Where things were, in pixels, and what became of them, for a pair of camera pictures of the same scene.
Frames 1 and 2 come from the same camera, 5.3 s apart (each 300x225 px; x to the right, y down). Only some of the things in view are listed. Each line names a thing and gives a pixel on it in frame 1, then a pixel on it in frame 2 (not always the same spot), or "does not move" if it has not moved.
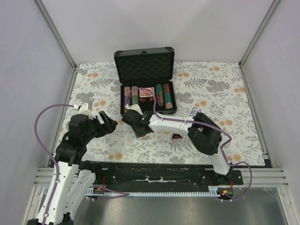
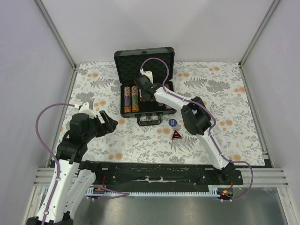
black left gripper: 108,127 does not move
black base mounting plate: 160,174 does not move
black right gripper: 138,133 → 142,95
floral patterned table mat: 217,89 does not move
